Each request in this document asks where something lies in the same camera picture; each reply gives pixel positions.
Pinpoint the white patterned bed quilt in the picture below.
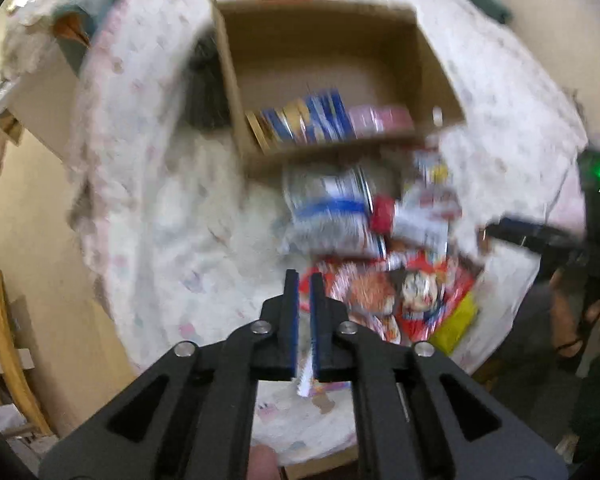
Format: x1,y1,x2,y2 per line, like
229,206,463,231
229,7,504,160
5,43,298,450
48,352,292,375
66,0,589,466

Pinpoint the yellow blue snack bag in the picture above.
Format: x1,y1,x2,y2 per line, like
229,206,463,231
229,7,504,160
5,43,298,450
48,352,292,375
245,89,355,153

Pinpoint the teal orange pillow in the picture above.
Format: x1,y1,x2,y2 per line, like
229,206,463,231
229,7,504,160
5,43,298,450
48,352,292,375
52,0,117,75

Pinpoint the red brown meat snack packet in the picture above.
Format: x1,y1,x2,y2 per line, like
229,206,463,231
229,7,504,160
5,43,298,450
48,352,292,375
299,260,402,344

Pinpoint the red white stick snack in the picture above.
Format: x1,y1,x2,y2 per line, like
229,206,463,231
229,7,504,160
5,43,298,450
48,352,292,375
370,196,450,255

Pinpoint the brown cardboard box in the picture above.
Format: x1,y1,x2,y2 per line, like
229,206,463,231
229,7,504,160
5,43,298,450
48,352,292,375
212,0,465,176

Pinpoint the white red snack packet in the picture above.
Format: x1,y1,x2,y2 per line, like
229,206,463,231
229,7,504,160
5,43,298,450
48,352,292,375
402,150,463,220

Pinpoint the dark striped cloth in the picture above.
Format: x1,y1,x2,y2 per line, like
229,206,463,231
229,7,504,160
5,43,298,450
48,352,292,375
184,27,230,130

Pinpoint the wooden chair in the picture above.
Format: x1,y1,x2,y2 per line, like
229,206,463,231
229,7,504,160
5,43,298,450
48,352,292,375
0,270,53,437

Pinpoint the pink snack packet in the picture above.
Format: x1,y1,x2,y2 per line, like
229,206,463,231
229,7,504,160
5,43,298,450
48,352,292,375
348,105,414,138

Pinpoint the red cartoon snack bag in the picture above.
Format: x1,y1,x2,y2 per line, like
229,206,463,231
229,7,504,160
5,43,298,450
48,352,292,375
390,252,479,346

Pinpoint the white blue snack bag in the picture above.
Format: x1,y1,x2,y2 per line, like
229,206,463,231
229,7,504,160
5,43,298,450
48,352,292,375
280,166,387,259

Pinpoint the person's thumb tip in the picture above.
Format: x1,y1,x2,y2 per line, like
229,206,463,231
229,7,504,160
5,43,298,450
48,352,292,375
246,444,282,480

